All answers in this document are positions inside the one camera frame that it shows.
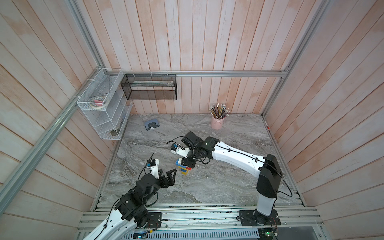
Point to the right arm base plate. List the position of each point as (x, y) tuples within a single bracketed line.
[(254, 218)]

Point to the white wire shelf rack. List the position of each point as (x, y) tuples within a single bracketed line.
[(109, 122)]

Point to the blue lego brick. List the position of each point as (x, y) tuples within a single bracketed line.
[(179, 164)]

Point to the tape roll on shelf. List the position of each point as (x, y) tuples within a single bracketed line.
[(99, 102)]

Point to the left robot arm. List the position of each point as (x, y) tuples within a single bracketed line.
[(130, 210)]

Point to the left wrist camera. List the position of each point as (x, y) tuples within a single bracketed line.
[(152, 165)]

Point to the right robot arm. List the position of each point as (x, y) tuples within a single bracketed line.
[(265, 169)]

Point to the black mesh basket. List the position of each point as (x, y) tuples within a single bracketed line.
[(150, 87)]

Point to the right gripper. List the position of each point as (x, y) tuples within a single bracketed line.
[(186, 163)]

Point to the pink pencil cup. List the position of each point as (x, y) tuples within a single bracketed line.
[(216, 124)]

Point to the bundle of pencils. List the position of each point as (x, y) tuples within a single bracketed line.
[(219, 111)]

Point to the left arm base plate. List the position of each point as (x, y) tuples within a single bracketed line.
[(151, 220)]

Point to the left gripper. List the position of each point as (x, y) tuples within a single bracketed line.
[(165, 184)]

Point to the blue grey stapler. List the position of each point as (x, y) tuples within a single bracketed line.
[(151, 124)]

